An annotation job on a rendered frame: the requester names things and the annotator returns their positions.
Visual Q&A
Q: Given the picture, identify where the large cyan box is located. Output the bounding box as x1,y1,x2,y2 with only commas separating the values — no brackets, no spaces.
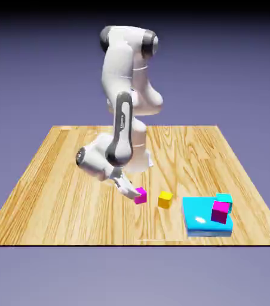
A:
182,196,234,237

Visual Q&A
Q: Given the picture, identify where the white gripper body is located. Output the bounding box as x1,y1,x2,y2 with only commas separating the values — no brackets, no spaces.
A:
113,173,142,200

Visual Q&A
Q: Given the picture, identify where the small cyan cube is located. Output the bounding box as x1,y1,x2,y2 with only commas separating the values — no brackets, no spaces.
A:
216,192,234,213

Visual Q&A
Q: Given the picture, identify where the small magenta cube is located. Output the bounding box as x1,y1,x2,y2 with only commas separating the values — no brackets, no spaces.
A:
210,200,231,225
133,186,148,205

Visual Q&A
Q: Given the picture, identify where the small yellow cube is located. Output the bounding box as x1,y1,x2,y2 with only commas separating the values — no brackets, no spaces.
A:
158,191,174,209

